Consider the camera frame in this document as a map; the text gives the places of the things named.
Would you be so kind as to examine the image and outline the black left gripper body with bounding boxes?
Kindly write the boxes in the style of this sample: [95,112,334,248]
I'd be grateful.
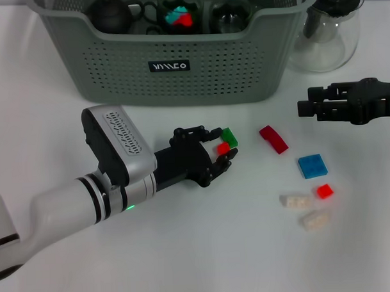
[154,142,215,191]

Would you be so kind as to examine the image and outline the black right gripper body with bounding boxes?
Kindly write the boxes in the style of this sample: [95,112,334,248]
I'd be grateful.
[348,77,390,125]

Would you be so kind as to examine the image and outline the small red toy brick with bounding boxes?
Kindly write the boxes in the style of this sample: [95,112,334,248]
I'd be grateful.
[216,141,232,156]
[316,183,335,200]

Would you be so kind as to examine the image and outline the dark red curved toy brick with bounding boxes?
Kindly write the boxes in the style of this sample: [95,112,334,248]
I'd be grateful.
[258,124,289,156]

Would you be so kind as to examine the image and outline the blue square toy plate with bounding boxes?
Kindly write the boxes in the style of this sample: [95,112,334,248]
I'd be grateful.
[297,153,330,181]

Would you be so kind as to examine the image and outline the cream toy brick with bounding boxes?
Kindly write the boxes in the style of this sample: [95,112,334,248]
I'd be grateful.
[298,209,330,232]
[279,192,313,209]

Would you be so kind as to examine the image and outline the glass teacup with black base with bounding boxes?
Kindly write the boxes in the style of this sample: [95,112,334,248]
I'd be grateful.
[141,0,205,37]
[145,24,166,37]
[207,0,254,35]

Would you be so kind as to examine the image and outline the red sloped toy brick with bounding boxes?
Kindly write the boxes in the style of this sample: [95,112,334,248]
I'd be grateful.
[172,13,195,28]

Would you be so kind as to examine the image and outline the teal square toy plate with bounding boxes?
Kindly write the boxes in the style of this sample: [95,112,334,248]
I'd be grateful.
[164,5,191,25]

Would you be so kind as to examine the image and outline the grey-green perforated storage bin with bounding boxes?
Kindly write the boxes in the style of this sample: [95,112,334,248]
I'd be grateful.
[32,0,324,113]

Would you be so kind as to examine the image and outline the green rectangular toy brick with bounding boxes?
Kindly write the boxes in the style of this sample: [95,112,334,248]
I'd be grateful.
[220,127,240,149]

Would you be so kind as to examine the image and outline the glass carafe with black lid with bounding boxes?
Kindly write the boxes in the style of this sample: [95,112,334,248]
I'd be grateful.
[286,0,368,74]

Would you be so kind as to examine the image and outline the dark clay teapot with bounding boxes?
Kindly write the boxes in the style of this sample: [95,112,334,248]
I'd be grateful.
[86,0,136,35]

